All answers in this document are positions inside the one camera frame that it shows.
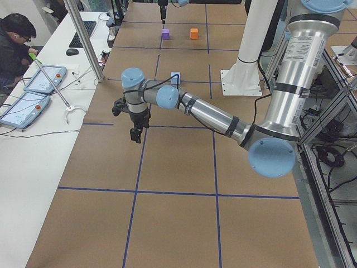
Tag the aluminium frame post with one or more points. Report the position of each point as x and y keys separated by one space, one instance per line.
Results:
x=84 y=38

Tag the seated person in black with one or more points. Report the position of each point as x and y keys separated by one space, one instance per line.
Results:
x=16 y=31

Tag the orange foam block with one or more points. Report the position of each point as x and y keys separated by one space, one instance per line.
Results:
x=194 y=33

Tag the teach pendant tablet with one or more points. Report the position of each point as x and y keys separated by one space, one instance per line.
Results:
x=39 y=82
x=24 y=111

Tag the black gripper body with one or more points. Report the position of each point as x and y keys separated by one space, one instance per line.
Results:
x=162 y=11
x=140 y=118

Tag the light blue foam block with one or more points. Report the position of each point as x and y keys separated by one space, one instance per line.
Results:
x=175 y=78

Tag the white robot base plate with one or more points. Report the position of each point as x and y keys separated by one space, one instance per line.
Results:
x=242 y=79

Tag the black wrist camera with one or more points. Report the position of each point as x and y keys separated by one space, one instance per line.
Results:
x=120 y=105

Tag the black computer mouse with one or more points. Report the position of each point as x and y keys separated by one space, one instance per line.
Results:
x=72 y=51

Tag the purple foam block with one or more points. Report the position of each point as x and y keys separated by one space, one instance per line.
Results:
x=165 y=34

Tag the upper teach pendant tablet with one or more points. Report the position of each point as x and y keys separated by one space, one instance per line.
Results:
x=39 y=82

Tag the grabber stick green handle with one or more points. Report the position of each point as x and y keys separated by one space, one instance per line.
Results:
x=69 y=108

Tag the lower teach pendant tablet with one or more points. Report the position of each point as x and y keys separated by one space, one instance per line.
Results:
x=24 y=111

